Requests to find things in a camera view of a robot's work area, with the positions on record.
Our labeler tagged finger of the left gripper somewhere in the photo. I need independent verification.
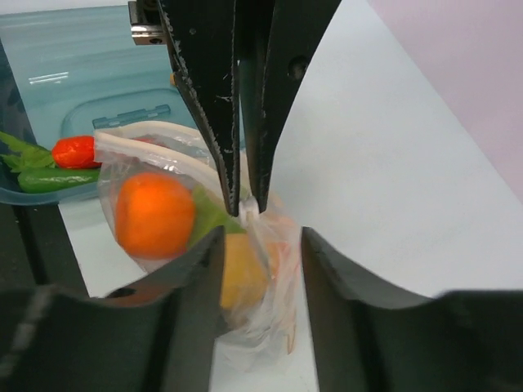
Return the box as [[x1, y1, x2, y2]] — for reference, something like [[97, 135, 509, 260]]
[[240, 0, 340, 212]]

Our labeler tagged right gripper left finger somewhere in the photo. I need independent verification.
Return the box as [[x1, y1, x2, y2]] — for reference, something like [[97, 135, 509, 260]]
[[1, 227, 225, 391]]

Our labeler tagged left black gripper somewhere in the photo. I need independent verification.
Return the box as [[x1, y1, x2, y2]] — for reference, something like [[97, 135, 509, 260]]
[[127, 0, 240, 216]]

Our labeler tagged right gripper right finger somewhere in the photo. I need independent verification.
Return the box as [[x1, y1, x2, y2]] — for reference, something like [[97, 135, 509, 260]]
[[302, 228, 522, 392]]

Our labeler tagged orange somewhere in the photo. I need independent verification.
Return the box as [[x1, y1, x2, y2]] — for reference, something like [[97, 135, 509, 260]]
[[114, 172, 195, 261]]

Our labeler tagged green star fruit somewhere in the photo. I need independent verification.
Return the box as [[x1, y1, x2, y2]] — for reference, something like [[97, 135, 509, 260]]
[[187, 185, 246, 248]]

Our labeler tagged clear zip top bag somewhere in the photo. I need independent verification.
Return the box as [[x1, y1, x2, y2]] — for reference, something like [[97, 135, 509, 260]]
[[94, 121, 301, 371]]

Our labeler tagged red apple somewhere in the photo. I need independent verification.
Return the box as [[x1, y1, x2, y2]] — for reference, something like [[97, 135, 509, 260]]
[[266, 217, 301, 284]]

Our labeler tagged blue transparent plastic bin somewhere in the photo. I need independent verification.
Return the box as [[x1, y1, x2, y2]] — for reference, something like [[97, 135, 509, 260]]
[[0, 3, 246, 207]]

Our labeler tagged red chili pepper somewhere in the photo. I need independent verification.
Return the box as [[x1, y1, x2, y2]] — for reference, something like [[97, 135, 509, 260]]
[[51, 136, 100, 169]]

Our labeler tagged green cucumber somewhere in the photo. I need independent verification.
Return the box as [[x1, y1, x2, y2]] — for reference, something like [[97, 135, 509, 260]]
[[17, 167, 100, 194]]

